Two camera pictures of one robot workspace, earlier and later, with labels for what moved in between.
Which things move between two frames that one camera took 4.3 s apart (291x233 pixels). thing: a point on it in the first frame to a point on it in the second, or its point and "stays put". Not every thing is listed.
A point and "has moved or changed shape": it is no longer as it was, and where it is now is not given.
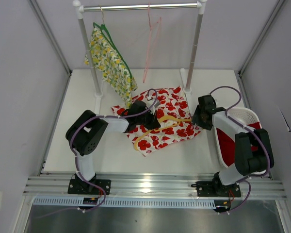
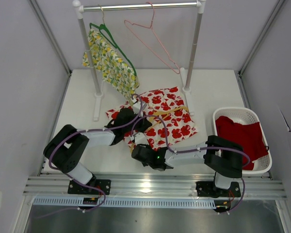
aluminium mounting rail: (144, 186) stays put
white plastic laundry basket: (244, 116) stays put
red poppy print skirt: (171, 108) stays put
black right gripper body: (197, 119) to (150, 164)
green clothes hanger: (108, 35) has moved or changed shape
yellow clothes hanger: (164, 122) to (164, 113)
